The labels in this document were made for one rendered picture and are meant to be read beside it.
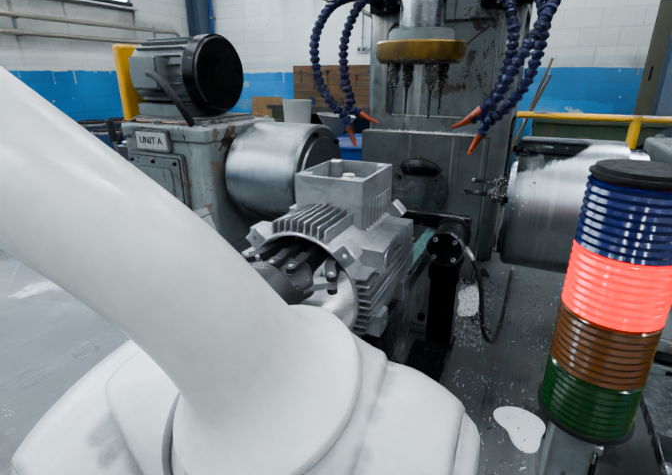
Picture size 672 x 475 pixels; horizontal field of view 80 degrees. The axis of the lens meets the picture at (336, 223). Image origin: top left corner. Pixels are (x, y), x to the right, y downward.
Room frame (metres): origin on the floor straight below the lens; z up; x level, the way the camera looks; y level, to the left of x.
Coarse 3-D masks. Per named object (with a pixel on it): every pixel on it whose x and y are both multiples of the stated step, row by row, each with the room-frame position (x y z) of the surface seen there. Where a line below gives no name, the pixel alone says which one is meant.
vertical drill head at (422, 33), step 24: (408, 0) 0.87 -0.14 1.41; (432, 0) 0.85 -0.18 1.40; (408, 24) 0.86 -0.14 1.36; (432, 24) 0.85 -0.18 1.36; (384, 48) 0.85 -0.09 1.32; (408, 48) 0.81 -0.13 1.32; (432, 48) 0.80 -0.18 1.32; (456, 48) 0.82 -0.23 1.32; (408, 72) 0.94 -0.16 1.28; (432, 72) 0.82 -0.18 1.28
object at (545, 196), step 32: (544, 160) 0.68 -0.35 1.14; (576, 160) 0.66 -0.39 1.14; (480, 192) 0.74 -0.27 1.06; (512, 192) 0.66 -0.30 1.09; (544, 192) 0.64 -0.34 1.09; (576, 192) 0.62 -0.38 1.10; (512, 224) 0.65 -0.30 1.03; (544, 224) 0.63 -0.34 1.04; (576, 224) 0.61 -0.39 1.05; (512, 256) 0.67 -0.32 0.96; (544, 256) 0.64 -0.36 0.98
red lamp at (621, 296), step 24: (576, 264) 0.24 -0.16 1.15; (600, 264) 0.23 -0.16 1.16; (624, 264) 0.22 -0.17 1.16; (576, 288) 0.24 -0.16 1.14; (600, 288) 0.22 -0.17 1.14; (624, 288) 0.22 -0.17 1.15; (648, 288) 0.21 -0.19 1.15; (576, 312) 0.23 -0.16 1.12; (600, 312) 0.22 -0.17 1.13; (624, 312) 0.21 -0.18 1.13; (648, 312) 0.21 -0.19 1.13
